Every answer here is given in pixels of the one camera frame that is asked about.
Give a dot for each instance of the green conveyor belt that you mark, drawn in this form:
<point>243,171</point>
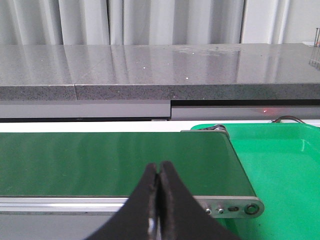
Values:
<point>111,163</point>

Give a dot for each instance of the grey granite slab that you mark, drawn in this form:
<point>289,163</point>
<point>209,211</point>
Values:
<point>210,72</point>

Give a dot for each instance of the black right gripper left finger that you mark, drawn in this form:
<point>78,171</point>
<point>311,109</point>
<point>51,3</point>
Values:
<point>137,219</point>

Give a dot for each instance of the thin metal rods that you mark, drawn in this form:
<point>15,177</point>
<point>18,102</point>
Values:
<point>317,38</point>

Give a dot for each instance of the white curtain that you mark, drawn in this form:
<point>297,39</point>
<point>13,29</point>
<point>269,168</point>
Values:
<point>157,22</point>

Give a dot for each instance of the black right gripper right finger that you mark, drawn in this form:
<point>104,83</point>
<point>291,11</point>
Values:
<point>181,216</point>

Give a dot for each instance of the grey metal base profile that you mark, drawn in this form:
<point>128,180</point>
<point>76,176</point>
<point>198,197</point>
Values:
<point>151,110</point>

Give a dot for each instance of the green plastic tray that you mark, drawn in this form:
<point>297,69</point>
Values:
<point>282,161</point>

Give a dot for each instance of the aluminium conveyor frame rail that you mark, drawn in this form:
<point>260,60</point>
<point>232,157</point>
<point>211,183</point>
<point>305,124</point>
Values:
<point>228,207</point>

